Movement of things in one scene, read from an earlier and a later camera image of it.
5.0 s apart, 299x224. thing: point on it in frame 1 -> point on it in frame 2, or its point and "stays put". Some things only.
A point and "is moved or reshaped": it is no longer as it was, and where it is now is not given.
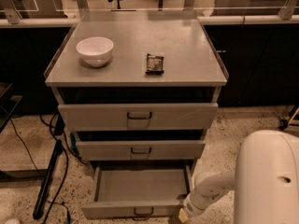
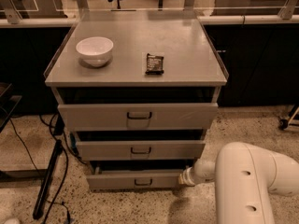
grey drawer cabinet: [139, 90] stays put
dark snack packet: [154, 64] stays put
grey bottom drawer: [138, 192] is moved or reshaped
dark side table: [7, 103] stays put
